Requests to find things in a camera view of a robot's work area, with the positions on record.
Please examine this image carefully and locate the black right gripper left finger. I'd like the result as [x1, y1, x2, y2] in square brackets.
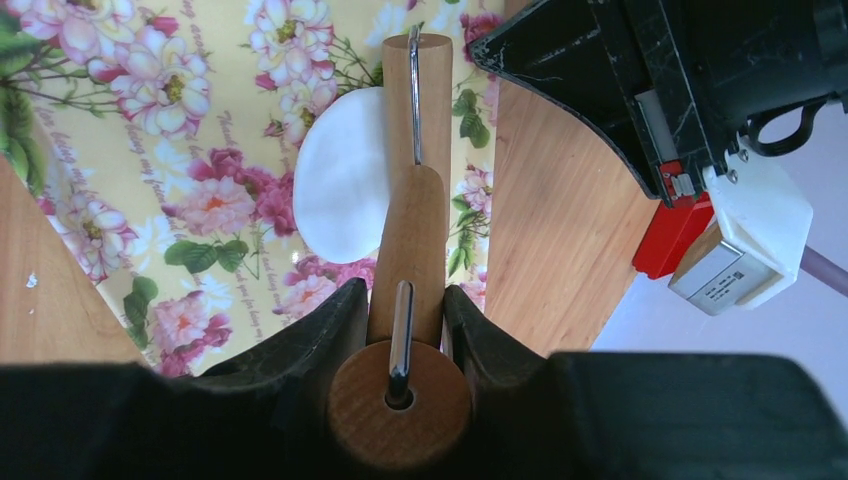
[1, 279, 367, 479]

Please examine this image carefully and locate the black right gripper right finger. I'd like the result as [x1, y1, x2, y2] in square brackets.
[444, 286, 847, 479]

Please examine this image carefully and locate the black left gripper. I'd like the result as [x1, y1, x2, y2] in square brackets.
[470, 1, 847, 206]

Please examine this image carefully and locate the wooden rolling pin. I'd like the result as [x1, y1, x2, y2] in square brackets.
[326, 26, 471, 479]

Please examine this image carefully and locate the white dough ball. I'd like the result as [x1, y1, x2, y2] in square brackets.
[293, 87, 390, 264]

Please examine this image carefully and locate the floral yellow tray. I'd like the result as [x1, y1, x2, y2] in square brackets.
[1, 1, 505, 376]

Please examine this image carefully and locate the red toy block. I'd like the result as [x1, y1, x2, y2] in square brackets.
[632, 193, 714, 280]

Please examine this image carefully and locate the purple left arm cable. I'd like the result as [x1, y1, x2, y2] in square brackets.
[800, 245, 848, 298]

